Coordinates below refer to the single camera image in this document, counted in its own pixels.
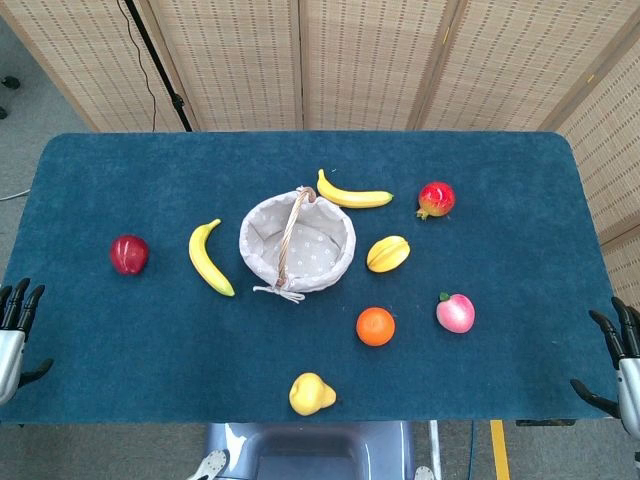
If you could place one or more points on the wicker basket with cloth lining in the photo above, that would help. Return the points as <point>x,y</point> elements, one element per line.
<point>310,250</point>

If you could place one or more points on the red pomegranate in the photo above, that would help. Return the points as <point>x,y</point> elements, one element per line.
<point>437,199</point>

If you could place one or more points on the white perforated robot bracket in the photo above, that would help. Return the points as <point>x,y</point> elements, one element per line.
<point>424,474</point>
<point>212,462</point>

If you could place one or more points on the yellow pear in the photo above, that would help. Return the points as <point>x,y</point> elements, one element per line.
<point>307,395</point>

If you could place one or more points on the black tripod stand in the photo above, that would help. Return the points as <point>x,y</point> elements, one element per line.
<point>177,102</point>

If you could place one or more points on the red apple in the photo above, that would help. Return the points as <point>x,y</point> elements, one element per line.
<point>129,254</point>

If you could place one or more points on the bamboo folding screen panel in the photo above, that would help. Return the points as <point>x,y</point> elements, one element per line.
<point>75,60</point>
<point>370,60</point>
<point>510,60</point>
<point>235,60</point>
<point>610,140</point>

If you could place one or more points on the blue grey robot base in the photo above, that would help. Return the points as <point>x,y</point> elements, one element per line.
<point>310,450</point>

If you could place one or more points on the yellow starfruit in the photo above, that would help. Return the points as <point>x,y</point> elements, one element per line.
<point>387,254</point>

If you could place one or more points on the pink peach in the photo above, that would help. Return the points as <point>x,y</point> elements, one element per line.
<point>456,314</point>

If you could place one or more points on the white table leg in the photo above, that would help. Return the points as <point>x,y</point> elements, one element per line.
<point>434,442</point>

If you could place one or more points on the yellow plastic banana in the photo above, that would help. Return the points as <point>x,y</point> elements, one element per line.
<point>202,260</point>
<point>350,198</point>

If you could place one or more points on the blue table cloth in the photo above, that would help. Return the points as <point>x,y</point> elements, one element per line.
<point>150,340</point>

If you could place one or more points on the orange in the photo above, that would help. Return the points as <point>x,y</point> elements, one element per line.
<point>375,326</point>

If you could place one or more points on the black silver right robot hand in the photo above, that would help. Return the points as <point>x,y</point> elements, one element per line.
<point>630,380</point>

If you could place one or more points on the black caster wheel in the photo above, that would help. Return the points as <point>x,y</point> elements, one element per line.
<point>10,82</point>

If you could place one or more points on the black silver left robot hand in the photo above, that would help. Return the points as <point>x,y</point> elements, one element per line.
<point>10,350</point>

